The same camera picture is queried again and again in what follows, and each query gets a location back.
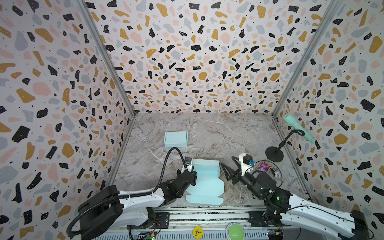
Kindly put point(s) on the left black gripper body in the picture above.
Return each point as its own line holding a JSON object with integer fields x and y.
{"x": 190, "y": 177}

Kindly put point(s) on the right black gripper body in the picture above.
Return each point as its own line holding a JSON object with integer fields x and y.
{"x": 237, "y": 176}

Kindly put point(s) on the yellow round sticker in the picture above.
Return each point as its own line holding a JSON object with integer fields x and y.
{"x": 198, "y": 232}

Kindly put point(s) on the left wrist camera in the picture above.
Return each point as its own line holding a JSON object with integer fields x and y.
{"x": 188, "y": 166}

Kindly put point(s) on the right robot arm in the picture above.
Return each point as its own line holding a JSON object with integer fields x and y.
{"x": 284, "y": 208}

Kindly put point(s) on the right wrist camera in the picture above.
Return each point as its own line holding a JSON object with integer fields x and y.
{"x": 246, "y": 163}

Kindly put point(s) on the green round button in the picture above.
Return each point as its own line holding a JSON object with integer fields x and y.
{"x": 235, "y": 232}

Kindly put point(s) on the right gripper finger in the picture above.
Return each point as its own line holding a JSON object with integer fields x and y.
{"x": 231, "y": 174}
{"x": 238, "y": 163}

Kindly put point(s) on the mint paper box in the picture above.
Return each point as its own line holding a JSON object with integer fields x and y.
{"x": 176, "y": 139}

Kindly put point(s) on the colourful small card box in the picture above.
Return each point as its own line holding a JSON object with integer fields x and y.
{"x": 264, "y": 167}

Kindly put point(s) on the mint green microphone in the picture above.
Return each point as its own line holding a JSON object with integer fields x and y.
{"x": 291, "y": 121}

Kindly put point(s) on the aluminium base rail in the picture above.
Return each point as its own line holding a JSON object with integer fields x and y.
{"x": 178, "y": 224}

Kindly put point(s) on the small black white figurine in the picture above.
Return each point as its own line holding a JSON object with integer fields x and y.
{"x": 276, "y": 173}

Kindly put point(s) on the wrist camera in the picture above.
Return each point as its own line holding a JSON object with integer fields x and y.
{"x": 188, "y": 166}
{"x": 246, "y": 163}

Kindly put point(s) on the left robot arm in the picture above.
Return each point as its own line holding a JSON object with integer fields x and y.
{"x": 113, "y": 208}

